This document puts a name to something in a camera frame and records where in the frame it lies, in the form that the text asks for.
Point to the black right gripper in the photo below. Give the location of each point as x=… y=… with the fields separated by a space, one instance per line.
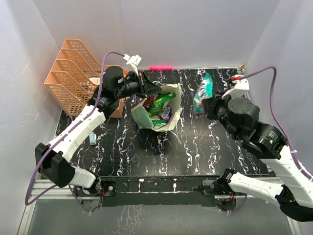
x=210 y=104

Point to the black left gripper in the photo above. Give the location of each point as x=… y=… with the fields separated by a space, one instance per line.
x=146 y=86

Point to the teal Fox's candy bag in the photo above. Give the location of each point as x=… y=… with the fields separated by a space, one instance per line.
x=204 y=91

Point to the green Fox's candy bag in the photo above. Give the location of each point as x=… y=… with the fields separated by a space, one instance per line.
x=160 y=102

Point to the green paper gift bag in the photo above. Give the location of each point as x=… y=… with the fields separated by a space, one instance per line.
x=160 y=112

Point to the green spring tea candy bag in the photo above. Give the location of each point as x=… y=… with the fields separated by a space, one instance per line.
x=157 y=122

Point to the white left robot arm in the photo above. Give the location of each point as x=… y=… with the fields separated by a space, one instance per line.
x=54 y=159

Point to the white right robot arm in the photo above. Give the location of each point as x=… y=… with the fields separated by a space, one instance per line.
x=240 y=117

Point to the red candy bag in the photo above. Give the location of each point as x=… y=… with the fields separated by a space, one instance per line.
x=148 y=102

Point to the purple Fox's berries candy bag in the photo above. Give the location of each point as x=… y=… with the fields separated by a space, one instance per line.
x=166 y=114

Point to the pink tape strip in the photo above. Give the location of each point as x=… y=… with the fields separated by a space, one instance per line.
x=162 y=68

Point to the white labelled packet in organizer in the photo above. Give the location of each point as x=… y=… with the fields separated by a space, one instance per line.
x=95 y=81

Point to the orange plastic file organizer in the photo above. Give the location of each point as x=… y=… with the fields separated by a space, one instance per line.
x=68 y=80

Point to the small light blue packet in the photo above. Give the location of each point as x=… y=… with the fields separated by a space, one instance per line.
x=92 y=138

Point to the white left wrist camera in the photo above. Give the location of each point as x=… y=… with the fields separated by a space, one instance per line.
x=132 y=62

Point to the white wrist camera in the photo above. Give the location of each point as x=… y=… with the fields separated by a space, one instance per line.
x=132 y=62
x=240 y=87

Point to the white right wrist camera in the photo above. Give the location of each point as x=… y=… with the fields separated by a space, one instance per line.
x=240 y=87

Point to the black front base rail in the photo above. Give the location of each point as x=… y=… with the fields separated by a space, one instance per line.
x=156 y=190

